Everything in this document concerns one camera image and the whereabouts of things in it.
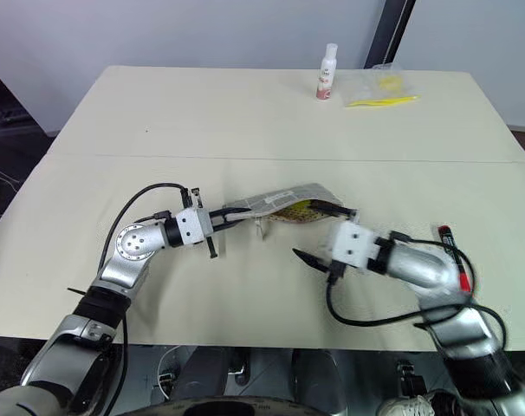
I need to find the clear plastic bag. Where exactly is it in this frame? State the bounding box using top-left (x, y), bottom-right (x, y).
top-left (341, 62), bottom-right (423, 111)

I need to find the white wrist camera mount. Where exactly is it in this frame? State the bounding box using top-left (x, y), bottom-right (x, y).
top-left (175, 206), bottom-right (214, 246)
top-left (329, 221), bottom-right (379, 272)

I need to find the grey grid pouch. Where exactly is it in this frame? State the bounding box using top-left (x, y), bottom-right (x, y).
top-left (222, 183), bottom-right (360, 240)

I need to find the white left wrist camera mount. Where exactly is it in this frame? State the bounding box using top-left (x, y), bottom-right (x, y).
top-left (175, 206), bottom-right (214, 246)

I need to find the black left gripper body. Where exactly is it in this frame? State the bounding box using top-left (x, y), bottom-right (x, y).
top-left (182, 186), bottom-right (221, 261)

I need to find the red marker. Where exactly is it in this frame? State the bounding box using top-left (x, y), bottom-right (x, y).
top-left (437, 224), bottom-right (472, 292)

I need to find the thin white cable under table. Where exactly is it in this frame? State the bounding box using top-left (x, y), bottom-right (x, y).
top-left (156, 346), bottom-right (179, 402)

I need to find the dark equipment beside table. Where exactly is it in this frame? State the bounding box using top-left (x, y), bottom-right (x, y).
top-left (0, 59), bottom-right (55, 244)

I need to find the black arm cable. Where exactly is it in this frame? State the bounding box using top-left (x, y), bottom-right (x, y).
top-left (98, 183), bottom-right (191, 278)
top-left (325, 231), bottom-right (509, 348)

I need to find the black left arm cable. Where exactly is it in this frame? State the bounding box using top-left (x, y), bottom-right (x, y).
top-left (98, 183), bottom-right (191, 278)

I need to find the yellow stick in bag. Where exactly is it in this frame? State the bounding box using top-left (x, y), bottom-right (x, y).
top-left (347, 94), bottom-right (420, 108)

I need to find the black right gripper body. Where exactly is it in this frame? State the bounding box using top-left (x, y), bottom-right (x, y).
top-left (320, 210), bottom-right (360, 283)

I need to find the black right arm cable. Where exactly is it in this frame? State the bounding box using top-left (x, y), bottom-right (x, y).
top-left (325, 231), bottom-right (509, 348)

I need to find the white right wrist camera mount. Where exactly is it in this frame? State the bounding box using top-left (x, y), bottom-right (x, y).
top-left (329, 221), bottom-right (379, 272)

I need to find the white pink spray bottle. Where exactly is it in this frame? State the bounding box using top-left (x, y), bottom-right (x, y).
top-left (315, 42), bottom-right (339, 103)

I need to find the white sneaker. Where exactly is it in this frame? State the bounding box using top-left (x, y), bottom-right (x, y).
top-left (376, 387), bottom-right (440, 416)

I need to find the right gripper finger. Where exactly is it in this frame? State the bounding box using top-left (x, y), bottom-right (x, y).
top-left (310, 198), bottom-right (353, 217)
top-left (291, 247), bottom-right (329, 271)

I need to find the black upright post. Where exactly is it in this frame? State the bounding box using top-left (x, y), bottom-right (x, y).
top-left (365, 0), bottom-right (418, 70)

